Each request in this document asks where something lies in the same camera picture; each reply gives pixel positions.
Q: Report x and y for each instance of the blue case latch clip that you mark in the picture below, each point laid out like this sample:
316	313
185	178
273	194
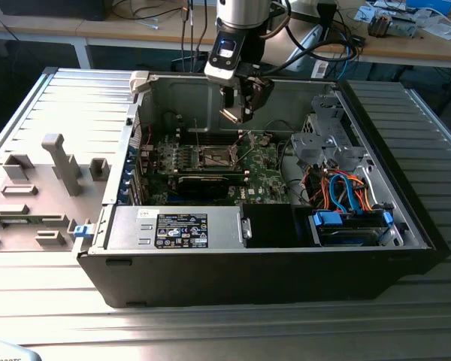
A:
83	231

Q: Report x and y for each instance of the black PC case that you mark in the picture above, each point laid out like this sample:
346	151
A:
210	278

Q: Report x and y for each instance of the grey power supply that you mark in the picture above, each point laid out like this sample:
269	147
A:
128	229

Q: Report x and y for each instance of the blue box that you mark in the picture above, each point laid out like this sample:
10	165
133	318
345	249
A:
432	5

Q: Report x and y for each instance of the black heat sink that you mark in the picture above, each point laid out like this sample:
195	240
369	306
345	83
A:
379	25

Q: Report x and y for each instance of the hard disk in blue carrier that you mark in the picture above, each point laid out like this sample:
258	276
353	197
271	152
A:
345	235

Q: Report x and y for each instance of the black graphics card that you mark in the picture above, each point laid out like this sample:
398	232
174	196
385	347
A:
203	187

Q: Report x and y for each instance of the metal drive cage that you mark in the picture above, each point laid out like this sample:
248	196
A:
325	142

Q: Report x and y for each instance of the black monitor stand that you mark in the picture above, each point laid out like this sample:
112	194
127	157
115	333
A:
327	19

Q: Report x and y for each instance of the green motherboard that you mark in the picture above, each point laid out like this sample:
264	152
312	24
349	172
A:
263	176

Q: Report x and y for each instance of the wooden desk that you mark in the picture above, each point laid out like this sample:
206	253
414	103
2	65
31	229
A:
41	28
398	49

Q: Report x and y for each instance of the black plastic shroud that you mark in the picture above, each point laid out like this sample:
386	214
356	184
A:
270	225

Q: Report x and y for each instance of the green RAM stick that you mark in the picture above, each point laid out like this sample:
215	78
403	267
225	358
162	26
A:
35	220

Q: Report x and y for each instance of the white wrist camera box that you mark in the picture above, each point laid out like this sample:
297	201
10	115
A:
220	71

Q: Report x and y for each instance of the pale slanted panel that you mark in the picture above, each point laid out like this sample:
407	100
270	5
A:
304	49

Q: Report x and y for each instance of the grey parts rack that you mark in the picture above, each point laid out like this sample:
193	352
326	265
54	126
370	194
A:
37	176

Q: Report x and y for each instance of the metal locking lever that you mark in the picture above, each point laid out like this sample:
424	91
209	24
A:
243	139
198	135

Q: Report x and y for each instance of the silver CPU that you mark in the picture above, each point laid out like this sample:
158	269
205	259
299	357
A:
231	114

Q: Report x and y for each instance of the grey metal device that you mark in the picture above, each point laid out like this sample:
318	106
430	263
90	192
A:
402	27

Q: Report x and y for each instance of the blue card retention latch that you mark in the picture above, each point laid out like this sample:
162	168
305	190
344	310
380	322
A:
127	180

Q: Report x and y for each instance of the pale grey device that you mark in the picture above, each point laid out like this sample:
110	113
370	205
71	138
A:
7	353

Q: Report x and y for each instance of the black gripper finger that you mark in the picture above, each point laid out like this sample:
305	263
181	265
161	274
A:
257	94
228	98

